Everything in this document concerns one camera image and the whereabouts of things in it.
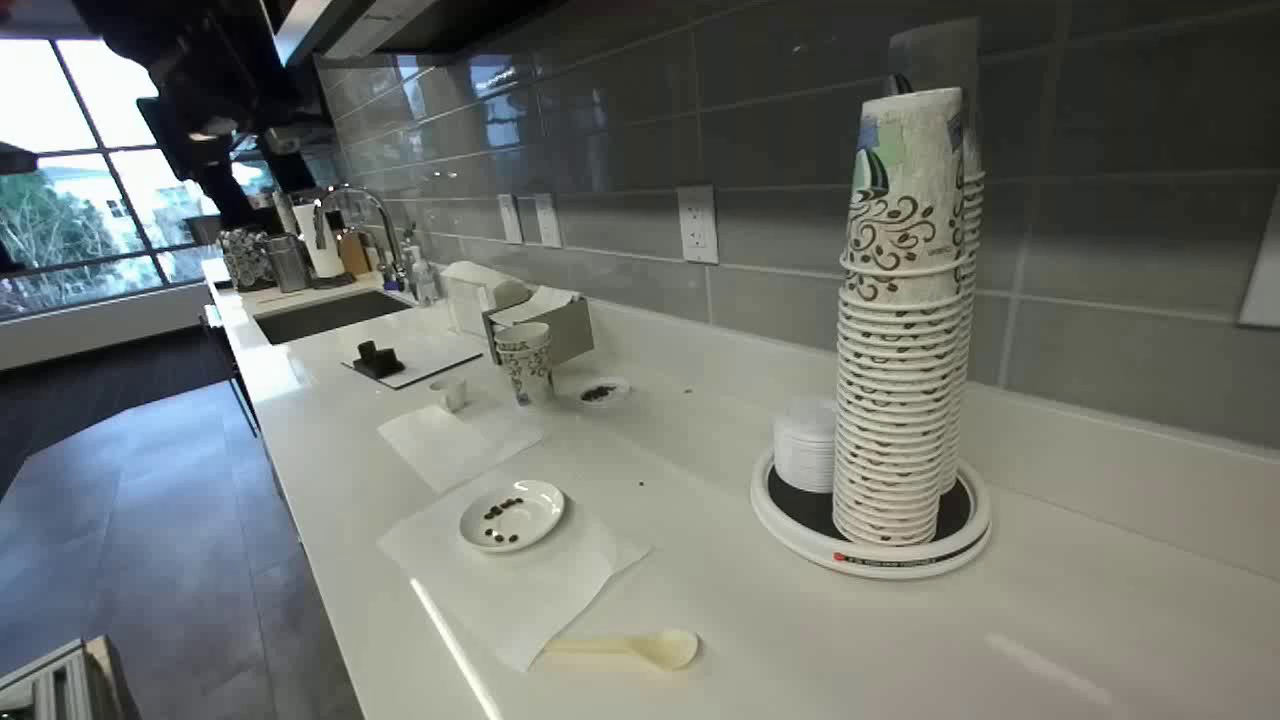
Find small white dish dark contents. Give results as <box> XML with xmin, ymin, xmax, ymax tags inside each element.
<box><xmin>573</xmin><ymin>374</ymin><xmax>634</xmax><ymax>411</ymax></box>

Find short stack white cups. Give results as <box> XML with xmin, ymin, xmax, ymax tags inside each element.
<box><xmin>771</xmin><ymin>394</ymin><xmax>839</xmax><ymax>498</ymax></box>

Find metal napkin holder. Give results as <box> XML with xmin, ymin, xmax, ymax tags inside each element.
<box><xmin>482</xmin><ymin>282</ymin><xmax>595</xmax><ymax>370</ymax></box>

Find white paper towel stack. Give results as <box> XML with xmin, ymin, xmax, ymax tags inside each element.
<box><xmin>439</xmin><ymin>254</ymin><xmax>532</xmax><ymax>315</ymax></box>

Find white board dark edge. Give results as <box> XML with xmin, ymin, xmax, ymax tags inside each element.
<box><xmin>332</xmin><ymin>315</ymin><xmax>489</xmax><ymax>394</ymax></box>

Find white paper napkin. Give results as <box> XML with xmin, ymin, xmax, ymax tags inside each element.
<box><xmin>375</xmin><ymin>394</ymin><xmax>551</xmax><ymax>494</ymax></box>
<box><xmin>375</xmin><ymin>470</ymin><xmax>651</xmax><ymax>674</ymax></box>

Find soap dispenser bottle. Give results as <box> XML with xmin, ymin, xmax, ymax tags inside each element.
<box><xmin>395</xmin><ymin>237</ymin><xmax>448</xmax><ymax>309</ymax></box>

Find tall patterned paper cup stack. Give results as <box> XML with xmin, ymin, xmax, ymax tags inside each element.
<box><xmin>827</xmin><ymin>82</ymin><xmax>972</xmax><ymax>551</ymax></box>

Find small black object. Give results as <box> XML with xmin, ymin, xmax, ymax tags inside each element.
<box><xmin>353</xmin><ymin>337</ymin><xmax>410</xmax><ymax>384</ymax></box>

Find metal sink faucet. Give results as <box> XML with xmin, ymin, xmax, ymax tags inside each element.
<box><xmin>341</xmin><ymin>185</ymin><xmax>410</xmax><ymax>297</ymax></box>

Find cream plastic spoon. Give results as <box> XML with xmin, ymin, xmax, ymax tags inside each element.
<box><xmin>548</xmin><ymin>622</ymin><xmax>705</xmax><ymax>674</ymax></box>

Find brown bottle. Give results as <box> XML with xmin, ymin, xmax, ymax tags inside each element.
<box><xmin>332</xmin><ymin>229</ymin><xmax>375</xmax><ymax>281</ymax></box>

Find dark recessed sink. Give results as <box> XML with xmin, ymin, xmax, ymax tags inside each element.
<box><xmin>254</xmin><ymin>288</ymin><xmax>413</xmax><ymax>346</ymax></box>

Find round white cup tray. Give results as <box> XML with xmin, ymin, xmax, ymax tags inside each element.
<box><xmin>750</xmin><ymin>442</ymin><xmax>996</xmax><ymax>582</ymax></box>

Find white silver kettle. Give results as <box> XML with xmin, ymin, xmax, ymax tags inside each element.
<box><xmin>286</xmin><ymin>191</ymin><xmax>349</xmax><ymax>282</ymax></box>

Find sleeved paper cup stack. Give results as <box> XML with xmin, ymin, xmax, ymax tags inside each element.
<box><xmin>884</xmin><ymin>10</ymin><xmax>993</xmax><ymax>505</ymax></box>

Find metal canister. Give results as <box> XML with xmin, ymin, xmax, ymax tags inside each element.
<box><xmin>270</xmin><ymin>230</ymin><xmax>313</xmax><ymax>297</ymax></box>

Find glass storage jar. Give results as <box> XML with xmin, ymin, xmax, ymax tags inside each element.
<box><xmin>215</xmin><ymin>222</ymin><xmax>276</xmax><ymax>297</ymax></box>

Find dark overhead fixture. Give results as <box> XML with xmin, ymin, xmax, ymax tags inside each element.
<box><xmin>131</xmin><ymin>70</ymin><xmax>332</xmax><ymax>230</ymax></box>

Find large window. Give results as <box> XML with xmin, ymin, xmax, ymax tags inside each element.
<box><xmin>0</xmin><ymin>35</ymin><xmax>226</xmax><ymax>318</ymax></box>

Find white wall outlet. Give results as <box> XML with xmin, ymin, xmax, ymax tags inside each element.
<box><xmin>675</xmin><ymin>185</ymin><xmax>722</xmax><ymax>267</ymax></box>
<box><xmin>532</xmin><ymin>191</ymin><xmax>566</xmax><ymax>250</ymax></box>

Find white wall plate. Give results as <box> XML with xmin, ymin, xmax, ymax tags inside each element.
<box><xmin>1236</xmin><ymin>185</ymin><xmax>1280</xmax><ymax>331</ymax></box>

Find grey slatted frame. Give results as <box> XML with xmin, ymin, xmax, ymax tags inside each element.
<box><xmin>0</xmin><ymin>637</ymin><xmax>136</xmax><ymax>720</ymax></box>

